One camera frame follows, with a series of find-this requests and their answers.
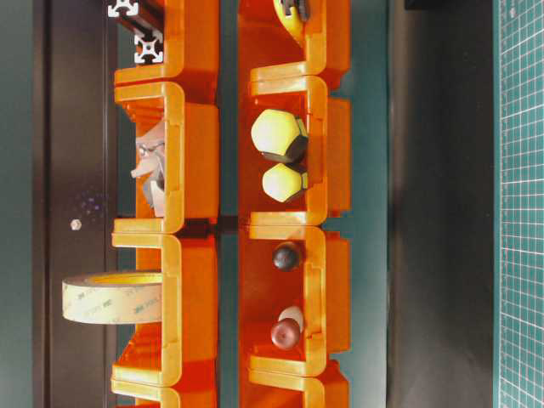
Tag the black rack base stand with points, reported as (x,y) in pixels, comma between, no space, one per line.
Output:
(73,196)

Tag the small yellow black screwdriver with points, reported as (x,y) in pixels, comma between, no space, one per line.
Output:
(285,182)

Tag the large yellow black screwdriver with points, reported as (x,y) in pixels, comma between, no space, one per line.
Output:
(280,136)

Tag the lower orange bin with glue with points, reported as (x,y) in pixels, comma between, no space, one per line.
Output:
(319,286)

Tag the lower orange bin with screwdrivers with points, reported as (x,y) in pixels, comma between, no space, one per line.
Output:
(327,160)

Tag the upper orange bin with brackets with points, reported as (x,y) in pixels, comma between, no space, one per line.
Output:
(191,173)

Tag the pile of metal corner brackets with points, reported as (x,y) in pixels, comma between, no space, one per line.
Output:
(152,163)

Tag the glue bottle with red cap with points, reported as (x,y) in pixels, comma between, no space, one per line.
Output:
(287,331)

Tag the lower orange bin with knife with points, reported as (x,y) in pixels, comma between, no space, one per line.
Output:
(269,51)

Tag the upper orange bin with tape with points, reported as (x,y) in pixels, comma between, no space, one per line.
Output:
(185,341)

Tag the yellow utility knife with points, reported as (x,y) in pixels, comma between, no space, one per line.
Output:
(292,13)

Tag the beige double-sided tape roll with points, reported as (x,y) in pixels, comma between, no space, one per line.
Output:
(122,298)

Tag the green cutting mat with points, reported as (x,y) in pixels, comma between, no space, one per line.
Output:
(519,76)

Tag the dark round tool handle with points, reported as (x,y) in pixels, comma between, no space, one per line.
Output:
(287,256)

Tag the upper orange bin with frame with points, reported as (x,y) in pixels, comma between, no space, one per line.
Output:
(191,51)

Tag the black aluminium frame profile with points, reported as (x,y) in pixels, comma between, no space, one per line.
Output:
(145,20)

